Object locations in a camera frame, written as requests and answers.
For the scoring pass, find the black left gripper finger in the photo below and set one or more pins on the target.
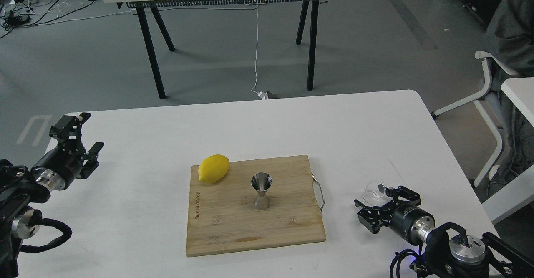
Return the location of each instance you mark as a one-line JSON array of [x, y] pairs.
[[67, 132], [91, 160]]

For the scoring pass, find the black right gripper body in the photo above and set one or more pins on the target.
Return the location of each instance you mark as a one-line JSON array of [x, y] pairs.
[[405, 219]]

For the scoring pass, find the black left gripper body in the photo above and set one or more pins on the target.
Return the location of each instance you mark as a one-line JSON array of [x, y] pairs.
[[58, 169]]

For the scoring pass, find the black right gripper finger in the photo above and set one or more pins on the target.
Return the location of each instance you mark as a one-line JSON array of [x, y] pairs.
[[400, 196], [373, 217]]

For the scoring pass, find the small clear glass cup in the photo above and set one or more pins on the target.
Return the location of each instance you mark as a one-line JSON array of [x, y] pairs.
[[374, 194]]

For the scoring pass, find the steel double jigger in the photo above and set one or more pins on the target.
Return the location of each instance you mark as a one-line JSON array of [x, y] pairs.
[[261, 182]]

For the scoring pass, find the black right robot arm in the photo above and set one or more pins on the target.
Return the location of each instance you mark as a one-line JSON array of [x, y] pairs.
[[446, 251]]

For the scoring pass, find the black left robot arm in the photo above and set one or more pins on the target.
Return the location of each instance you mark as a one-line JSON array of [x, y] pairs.
[[21, 185]]

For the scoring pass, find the yellow lemon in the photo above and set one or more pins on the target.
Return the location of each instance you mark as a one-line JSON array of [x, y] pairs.
[[213, 168]]

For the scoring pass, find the bamboo cutting board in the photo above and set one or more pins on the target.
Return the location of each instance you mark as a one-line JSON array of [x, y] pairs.
[[222, 217]]

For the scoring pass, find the white office chair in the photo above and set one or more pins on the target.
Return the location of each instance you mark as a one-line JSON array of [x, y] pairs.
[[487, 103]]

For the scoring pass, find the person in grey hoodie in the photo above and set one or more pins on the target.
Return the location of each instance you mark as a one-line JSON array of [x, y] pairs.
[[509, 38]]

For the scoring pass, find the white background table black legs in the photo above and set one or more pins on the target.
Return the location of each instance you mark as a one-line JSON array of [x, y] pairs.
[[310, 7]]

